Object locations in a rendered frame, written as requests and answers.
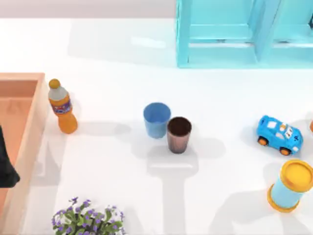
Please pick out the blue cup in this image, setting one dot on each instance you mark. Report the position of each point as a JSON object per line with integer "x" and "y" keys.
{"x": 156, "y": 122}

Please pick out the brown cup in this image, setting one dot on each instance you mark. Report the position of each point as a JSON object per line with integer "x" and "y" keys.
{"x": 179, "y": 139}

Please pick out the orange soda bottle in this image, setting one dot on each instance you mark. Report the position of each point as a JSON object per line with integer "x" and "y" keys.
{"x": 64, "y": 115}

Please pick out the light blue rack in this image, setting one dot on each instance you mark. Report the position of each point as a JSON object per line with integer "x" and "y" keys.
{"x": 215, "y": 31}

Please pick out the blue toy car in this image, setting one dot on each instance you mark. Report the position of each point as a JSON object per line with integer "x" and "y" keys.
{"x": 277, "y": 134}

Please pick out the purple flowering plant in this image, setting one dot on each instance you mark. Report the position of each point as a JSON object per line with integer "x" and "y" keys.
{"x": 85, "y": 220}

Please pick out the shallow salmon-coloured box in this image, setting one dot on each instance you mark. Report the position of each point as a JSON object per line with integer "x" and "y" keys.
{"x": 29, "y": 117}

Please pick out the blue and yellow canister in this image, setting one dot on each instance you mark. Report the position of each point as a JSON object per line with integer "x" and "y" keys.
{"x": 288, "y": 188}

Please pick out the orange round object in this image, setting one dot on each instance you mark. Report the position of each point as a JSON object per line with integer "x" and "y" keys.
{"x": 311, "y": 126}

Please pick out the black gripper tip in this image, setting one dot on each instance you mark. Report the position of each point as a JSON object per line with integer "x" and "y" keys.
{"x": 6, "y": 166}

